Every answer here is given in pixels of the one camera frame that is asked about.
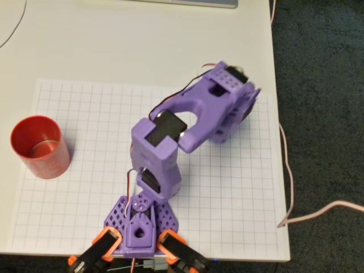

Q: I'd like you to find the red cup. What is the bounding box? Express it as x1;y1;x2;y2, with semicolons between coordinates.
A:
10;115;71;180

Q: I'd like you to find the silver laptop edge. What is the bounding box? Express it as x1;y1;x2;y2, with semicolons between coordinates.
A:
125;0;239;9

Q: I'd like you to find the black orange table clamp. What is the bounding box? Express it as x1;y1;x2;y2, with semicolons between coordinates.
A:
157;229;210;273
67;226;122;273

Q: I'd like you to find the white grid paper sheet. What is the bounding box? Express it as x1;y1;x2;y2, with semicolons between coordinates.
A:
5;78;281;258

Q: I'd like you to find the red black servo wire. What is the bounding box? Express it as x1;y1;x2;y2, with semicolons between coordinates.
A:
148;63;221;120

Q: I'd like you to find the grey cable connector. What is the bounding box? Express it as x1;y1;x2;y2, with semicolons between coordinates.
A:
143;258;168;271

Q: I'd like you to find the thin grey cable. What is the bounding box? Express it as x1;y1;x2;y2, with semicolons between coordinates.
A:
0;0;28;49

